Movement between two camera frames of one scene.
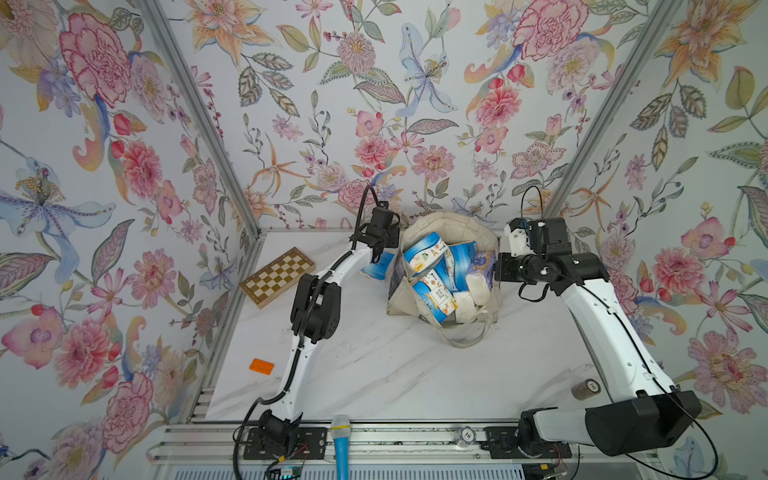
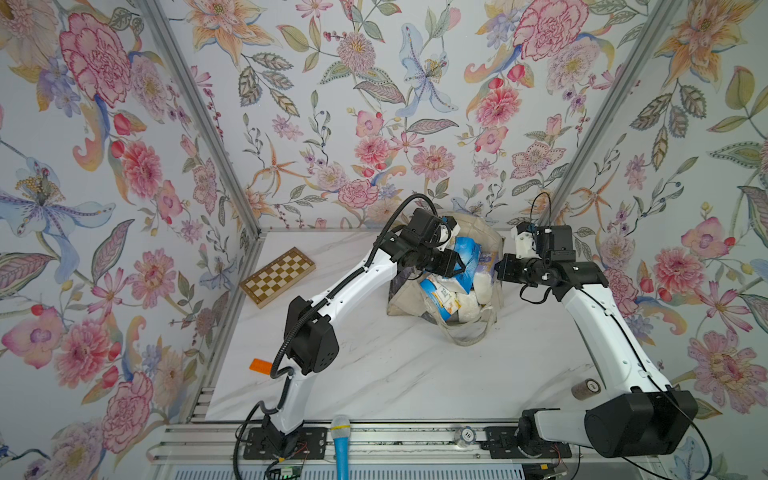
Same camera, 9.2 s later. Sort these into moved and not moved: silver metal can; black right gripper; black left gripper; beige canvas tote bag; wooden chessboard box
Moved: black left gripper
Not moved: black right gripper; silver metal can; beige canvas tote bag; wooden chessboard box
